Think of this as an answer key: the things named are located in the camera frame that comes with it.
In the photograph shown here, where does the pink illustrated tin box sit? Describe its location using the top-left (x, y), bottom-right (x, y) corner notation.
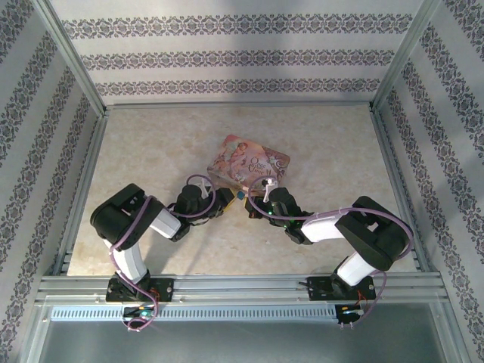
top-left (206, 134), bottom-right (292, 190)

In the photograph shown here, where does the grey slotted cable duct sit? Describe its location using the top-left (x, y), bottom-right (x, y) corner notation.
top-left (50, 305), bottom-right (338, 319)

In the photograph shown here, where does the aluminium side rail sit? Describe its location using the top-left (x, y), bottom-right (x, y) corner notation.
top-left (52, 111), bottom-right (110, 276)
top-left (368, 107), bottom-right (432, 273)

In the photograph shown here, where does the aluminium frame post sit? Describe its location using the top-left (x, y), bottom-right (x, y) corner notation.
top-left (36, 0), bottom-right (109, 116)
top-left (369, 0), bottom-right (443, 113)

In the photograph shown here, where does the small controller circuit board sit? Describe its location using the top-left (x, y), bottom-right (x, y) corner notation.
top-left (123, 306), bottom-right (157, 321)
top-left (337, 304), bottom-right (365, 326)

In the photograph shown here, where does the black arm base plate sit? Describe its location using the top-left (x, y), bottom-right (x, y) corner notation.
top-left (306, 277), bottom-right (376, 303)
top-left (107, 278), bottom-right (175, 303)

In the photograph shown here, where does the aluminium table edge rail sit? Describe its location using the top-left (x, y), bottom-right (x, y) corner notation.
top-left (104, 101), bottom-right (375, 110)

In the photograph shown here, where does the grey sheet metal tray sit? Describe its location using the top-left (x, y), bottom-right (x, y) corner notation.
top-left (28, 302), bottom-right (461, 363)

